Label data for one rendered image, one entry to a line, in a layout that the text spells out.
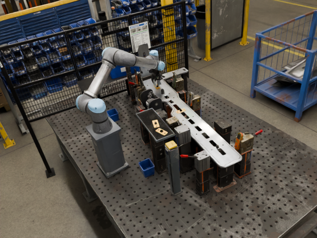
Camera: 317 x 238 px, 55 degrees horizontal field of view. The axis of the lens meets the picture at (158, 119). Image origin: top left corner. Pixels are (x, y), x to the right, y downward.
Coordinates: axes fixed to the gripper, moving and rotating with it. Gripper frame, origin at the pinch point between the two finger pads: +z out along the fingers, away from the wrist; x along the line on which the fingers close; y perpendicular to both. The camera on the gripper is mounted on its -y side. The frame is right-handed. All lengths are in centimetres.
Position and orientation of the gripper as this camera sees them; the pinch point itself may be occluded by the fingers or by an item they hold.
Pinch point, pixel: (156, 85)
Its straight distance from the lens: 288.6
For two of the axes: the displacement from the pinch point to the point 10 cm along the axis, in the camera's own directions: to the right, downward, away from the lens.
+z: 1.0, 8.0, 5.9
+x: 9.0, -3.3, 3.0
